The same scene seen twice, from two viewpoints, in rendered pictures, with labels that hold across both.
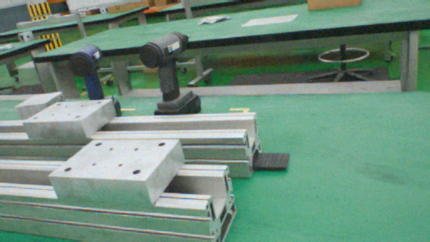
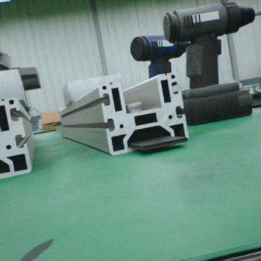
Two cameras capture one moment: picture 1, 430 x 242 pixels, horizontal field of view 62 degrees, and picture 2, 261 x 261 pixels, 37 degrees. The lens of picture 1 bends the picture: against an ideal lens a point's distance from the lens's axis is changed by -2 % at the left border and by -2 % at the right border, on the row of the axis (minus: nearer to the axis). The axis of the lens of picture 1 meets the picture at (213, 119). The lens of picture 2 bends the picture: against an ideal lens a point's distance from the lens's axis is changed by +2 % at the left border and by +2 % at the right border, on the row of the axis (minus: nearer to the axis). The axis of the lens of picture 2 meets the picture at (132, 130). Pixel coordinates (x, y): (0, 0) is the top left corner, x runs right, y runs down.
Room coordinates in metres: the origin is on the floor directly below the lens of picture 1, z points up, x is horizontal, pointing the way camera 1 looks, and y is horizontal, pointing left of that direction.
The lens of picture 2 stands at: (0.30, -0.42, 0.83)
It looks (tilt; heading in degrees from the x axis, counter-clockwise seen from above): 3 degrees down; 53
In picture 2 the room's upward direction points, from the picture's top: 10 degrees counter-clockwise
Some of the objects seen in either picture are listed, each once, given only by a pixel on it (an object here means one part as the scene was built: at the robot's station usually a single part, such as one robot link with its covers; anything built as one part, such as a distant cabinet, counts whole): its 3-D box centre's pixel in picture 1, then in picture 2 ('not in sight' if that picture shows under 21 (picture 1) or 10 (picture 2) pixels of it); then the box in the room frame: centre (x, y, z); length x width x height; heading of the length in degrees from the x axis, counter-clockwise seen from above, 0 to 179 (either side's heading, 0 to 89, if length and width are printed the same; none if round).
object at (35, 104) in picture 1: (42, 115); not in sight; (0.99, 0.48, 0.83); 0.11 x 0.10 x 0.10; 166
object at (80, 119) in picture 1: (72, 124); (91, 97); (0.74, 0.31, 0.87); 0.16 x 0.11 x 0.07; 67
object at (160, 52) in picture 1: (176, 76); (222, 62); (0.91, 0.07, 0.89); 0.20 x 0.08 x 0.22; 151
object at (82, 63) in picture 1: (97, 84); (171, 78); (0.98, 0.30, 0.89); 0.20 x 0.08 x 0.22; 0
